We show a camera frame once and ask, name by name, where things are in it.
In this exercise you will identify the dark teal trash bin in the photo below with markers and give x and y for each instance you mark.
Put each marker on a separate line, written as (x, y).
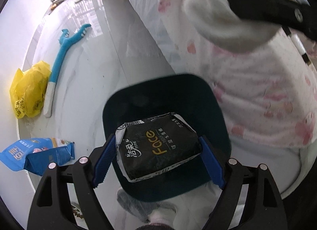
(161, 96)

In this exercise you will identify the yellow plastic bag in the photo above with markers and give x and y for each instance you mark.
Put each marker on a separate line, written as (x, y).
(29, 88)

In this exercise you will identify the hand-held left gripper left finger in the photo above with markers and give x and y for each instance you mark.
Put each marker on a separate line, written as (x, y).
(105, 160)

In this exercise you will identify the scattered brown pellets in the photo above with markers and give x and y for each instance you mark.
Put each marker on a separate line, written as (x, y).
(77, 210)

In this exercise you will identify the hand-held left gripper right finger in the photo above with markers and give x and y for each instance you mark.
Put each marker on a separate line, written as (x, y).
(213, 163)

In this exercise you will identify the small orange toy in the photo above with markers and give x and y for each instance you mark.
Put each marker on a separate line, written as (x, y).
(53, 5)

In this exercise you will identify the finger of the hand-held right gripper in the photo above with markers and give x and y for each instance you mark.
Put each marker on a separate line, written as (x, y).
(260, 7)

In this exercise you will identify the black tissue packet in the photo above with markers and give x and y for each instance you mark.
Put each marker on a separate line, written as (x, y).
(158, 150)

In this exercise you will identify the blue printed bag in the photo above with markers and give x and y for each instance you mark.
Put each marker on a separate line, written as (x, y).
(24, 155)

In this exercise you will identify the pink printed blanket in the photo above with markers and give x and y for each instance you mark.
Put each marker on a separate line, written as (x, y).
(260, 96)

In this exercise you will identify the person's grey fleece robe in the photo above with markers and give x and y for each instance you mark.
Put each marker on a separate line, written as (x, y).
(153, 227)

